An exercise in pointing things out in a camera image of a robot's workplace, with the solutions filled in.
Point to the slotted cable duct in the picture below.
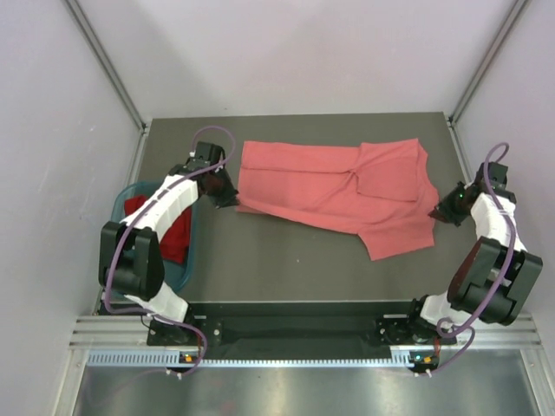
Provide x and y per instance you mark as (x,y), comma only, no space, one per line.
(178,359)

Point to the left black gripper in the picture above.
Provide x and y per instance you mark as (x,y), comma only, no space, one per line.
(228,198)

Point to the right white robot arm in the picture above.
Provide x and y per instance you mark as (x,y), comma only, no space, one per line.
(498,269)

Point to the dark red t shirt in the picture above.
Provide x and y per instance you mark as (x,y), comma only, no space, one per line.
(175,244)

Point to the pink t shirt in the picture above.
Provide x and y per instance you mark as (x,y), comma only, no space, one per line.
(380,192)

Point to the aluminium frame post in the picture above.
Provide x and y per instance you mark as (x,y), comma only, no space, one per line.
(85,27)
(501,35)

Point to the left aluminium frame post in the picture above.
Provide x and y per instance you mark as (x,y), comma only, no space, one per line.
(85,27)

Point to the right aluminium frame post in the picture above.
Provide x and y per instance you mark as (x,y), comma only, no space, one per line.
(501,35)

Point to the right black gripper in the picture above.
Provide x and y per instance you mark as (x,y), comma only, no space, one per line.
(443,211)

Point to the teal plastic basket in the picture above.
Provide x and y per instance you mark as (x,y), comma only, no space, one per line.
(176,275)

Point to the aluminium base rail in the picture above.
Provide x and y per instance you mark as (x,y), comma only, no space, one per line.
(126,331)

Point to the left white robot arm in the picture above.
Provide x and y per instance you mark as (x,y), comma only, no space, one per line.
(131,262)

